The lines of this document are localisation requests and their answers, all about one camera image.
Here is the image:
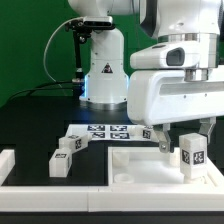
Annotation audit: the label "white U-shaped obstacle fence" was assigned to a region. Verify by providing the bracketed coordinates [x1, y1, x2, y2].
[0, 148, 224, 213]

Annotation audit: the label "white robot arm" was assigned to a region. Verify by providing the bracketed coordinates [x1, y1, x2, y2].
[68, 0, 224, 152]

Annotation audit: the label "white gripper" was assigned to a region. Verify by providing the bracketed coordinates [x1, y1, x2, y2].
[127, 42, 224, 153]

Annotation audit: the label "black camera on stand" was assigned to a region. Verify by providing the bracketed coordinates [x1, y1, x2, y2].
[65, 16, 115, 83]

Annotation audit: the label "white camera cable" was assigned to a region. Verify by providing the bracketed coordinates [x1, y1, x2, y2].
[42, 17, 84, 84]

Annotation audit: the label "white square table top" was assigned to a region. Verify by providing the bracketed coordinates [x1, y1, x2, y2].
[108, 147, 224, 189]

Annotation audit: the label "paper sheet with tags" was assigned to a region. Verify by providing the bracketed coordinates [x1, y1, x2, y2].
[65, 123, 134, 142]

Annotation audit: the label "black base cables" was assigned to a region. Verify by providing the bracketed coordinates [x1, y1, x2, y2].
[5, 79, 83, 104]

